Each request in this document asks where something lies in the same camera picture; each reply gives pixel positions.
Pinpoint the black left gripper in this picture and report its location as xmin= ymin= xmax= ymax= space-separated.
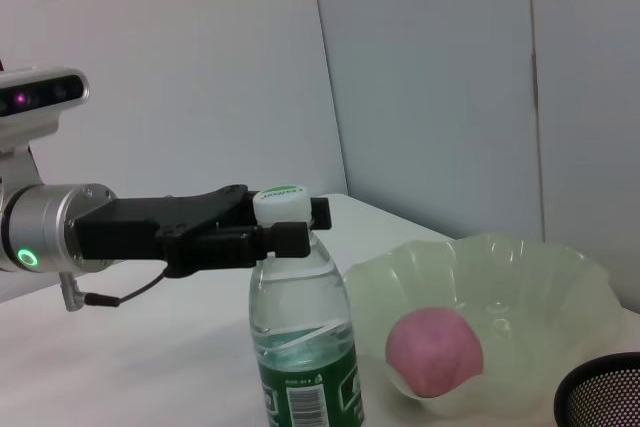
xmin=73 ymin=184 xmax=312 ymax=279

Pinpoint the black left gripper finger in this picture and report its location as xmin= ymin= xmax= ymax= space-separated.
xmin=307 ymin=196 xmax=334 ymax=229

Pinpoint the clear plastic water bottle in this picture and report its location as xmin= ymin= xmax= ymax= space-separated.
xmin=248 ymin=184 xmax=366 ymax=427

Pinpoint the pink peach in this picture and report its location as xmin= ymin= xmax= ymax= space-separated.
xmin=384 ymin=309 xmax=485 ymax=398

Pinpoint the pale green glass fruit plate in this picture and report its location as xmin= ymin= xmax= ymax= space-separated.
xmin=342 ymin=234 xmax=626 ymax=421

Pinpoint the black mesh pen holder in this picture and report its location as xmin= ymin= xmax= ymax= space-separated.
xmin=553 ymin=352 xmax=640 ymax=427

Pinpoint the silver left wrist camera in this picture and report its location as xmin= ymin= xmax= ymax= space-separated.
xmin=0 ymin=66 xmax=91 ymax=153

